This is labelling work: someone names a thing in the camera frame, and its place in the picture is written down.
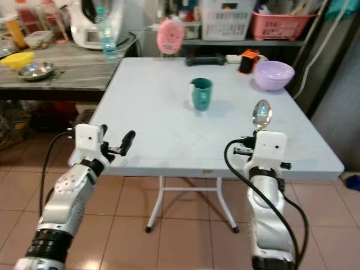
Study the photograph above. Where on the clear plastic water bottle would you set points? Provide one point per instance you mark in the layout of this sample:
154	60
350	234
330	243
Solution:
107	39

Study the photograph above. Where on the pink plastic basket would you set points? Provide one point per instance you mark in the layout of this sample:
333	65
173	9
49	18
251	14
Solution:
281	26

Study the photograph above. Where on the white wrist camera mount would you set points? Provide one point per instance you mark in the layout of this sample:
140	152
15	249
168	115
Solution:
88	138
270	149

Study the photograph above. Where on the white power strip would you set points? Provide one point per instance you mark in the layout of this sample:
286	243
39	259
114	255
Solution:
232	58

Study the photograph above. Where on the shiny steel spoon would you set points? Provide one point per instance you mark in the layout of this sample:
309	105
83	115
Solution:
262	113

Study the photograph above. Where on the red capped bottle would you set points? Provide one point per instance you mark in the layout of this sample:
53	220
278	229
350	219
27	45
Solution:
53	18

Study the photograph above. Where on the orange bottle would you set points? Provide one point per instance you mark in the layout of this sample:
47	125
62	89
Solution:
16	32

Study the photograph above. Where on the white kitchen appliance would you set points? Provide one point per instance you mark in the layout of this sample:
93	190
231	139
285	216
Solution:
87	25

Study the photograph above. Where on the yellow plastic bowl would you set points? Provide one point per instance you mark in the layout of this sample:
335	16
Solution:
18	59

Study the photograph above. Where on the clear plastic food container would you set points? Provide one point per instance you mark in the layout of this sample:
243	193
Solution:
39	39

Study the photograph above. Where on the teal cloth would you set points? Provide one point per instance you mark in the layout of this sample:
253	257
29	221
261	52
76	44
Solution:
343	8

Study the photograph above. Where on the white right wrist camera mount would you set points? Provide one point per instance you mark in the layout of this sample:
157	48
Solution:
270	149

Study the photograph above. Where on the steel plate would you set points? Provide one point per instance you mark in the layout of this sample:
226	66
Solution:
5	50

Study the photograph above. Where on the white plastic basket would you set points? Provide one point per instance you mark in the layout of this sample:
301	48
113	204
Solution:
226	22

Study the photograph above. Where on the patterned bag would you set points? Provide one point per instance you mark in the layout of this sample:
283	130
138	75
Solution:
11	128

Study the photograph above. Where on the orange and black device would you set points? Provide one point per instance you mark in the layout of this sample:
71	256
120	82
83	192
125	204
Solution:
248	62

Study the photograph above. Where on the grey wooden counter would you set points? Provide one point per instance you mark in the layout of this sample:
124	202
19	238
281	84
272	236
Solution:
79	76

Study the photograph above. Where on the teal mug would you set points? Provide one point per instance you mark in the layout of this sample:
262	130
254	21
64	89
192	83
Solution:
202	94

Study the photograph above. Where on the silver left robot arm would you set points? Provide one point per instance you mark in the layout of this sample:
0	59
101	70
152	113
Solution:
64	205

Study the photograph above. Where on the steel bowl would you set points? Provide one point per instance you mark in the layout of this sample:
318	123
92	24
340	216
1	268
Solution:
36	71

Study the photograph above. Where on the white folding table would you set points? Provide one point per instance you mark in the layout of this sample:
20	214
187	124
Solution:
174	135

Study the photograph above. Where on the purple plastic bowl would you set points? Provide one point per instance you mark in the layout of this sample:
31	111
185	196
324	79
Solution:
274	76

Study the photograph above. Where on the pink round fan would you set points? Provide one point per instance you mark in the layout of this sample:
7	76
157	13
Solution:
170	36

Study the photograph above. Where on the blue floor item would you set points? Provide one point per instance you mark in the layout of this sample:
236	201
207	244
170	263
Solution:
353	180

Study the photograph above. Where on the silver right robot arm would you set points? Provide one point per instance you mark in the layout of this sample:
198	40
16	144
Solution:
270	216

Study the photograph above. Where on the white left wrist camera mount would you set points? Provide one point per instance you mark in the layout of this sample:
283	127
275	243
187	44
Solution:
88	138

